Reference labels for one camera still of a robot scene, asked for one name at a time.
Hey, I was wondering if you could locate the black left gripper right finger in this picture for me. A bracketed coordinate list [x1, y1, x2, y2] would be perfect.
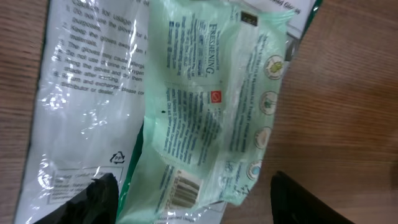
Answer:
[271, 171, 353, 224]

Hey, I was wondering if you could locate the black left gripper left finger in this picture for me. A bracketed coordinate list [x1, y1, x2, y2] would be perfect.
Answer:
[35, 173, 119, 224]

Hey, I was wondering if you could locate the green 3M gloves package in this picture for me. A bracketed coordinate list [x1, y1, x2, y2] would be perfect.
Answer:
[14, 1, 321, 223]

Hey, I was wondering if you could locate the mint green wet wipes pack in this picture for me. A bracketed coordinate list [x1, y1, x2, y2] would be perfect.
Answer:
[118, 1, 293, 223]

